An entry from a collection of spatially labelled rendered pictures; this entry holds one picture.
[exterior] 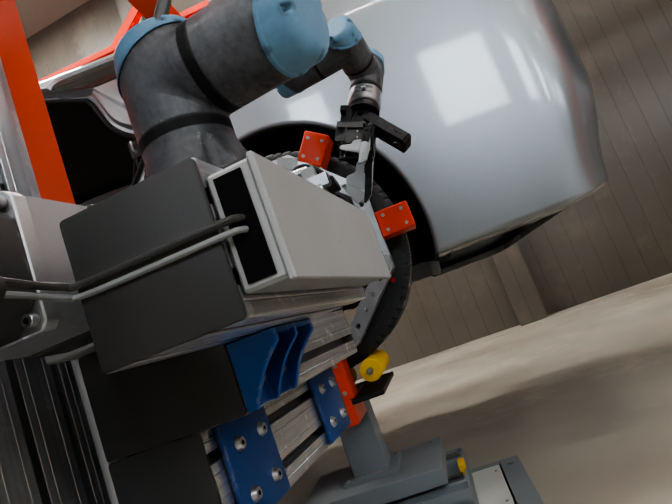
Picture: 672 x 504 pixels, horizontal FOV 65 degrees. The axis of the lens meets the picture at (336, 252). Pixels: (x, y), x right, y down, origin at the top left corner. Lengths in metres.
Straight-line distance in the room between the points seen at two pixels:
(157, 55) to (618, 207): 6.14
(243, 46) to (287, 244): 0.38
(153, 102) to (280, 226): 0.42
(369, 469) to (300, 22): 1.24
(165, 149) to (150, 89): 0.08
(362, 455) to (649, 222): 5.43
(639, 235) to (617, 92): 1.60
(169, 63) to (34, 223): 0.34
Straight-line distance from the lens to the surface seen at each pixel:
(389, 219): 1.37
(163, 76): 0.66
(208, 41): 0.63
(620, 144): 6.69
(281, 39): 0.61
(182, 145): 0.62
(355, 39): 1.19
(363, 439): 1.56
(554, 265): 6.42
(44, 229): 0.36
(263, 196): 0.27
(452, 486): 1.50
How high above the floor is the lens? 0.63
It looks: 8 degrees up
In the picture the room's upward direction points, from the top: 20 degrees counter-clockwise
